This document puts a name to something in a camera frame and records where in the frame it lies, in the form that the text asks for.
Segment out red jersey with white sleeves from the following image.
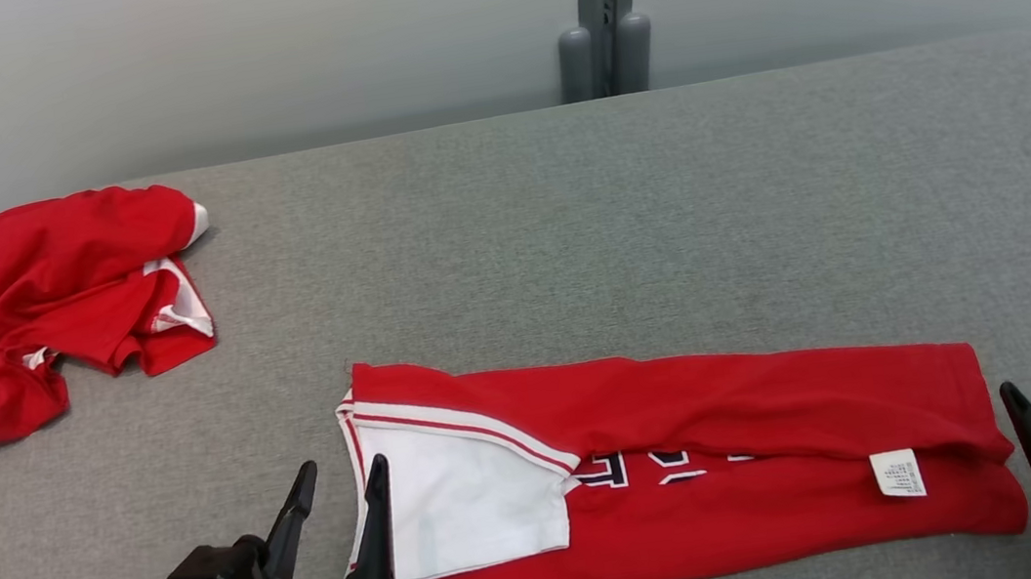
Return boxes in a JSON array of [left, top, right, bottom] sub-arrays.
[[312, 283, 1031, 579]]

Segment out red shorts with white stripe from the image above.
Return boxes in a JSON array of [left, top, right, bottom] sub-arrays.
[[0, 174, 235, 446]]

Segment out grey metal upright post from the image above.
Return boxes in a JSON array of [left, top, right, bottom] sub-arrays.
[[548, 0, 661, 105]]

